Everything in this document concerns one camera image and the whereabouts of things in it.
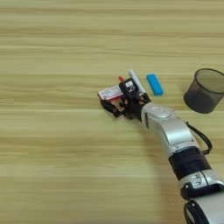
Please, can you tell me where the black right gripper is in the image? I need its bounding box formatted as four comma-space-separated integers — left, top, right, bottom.
100, 93, 152, 121

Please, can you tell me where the red and white small box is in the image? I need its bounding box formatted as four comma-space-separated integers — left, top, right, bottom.
97, 85, 124, 102

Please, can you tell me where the grey marker pen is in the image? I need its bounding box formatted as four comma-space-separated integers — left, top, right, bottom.
128, 69, 147, 96

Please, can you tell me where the blue eraser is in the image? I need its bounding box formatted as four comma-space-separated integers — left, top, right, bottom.
146, 73, 165, 96

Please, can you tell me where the black mesh pen cup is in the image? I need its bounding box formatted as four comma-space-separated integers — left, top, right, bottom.
183, 68, 224, 115

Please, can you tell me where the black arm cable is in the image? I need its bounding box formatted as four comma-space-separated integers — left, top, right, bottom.
185, 121, 214, 156

